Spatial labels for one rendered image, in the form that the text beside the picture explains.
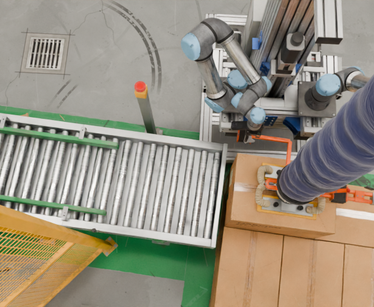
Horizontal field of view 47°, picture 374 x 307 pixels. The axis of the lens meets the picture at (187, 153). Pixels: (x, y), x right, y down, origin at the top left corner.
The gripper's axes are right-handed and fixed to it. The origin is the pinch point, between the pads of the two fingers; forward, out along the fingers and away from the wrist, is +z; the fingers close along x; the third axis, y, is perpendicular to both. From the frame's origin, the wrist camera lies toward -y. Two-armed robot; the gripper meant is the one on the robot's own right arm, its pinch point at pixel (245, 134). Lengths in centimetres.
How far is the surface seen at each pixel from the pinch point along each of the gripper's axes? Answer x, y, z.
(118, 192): -35, -75, 53
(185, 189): -27, -30, 53
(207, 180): -17, -17, 59
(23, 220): -70, -81, -81
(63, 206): -51, -106, 44
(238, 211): -41.7, 2.7, 13.3
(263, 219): -44.4, 17.4, 13.4
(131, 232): -60, -61, 48
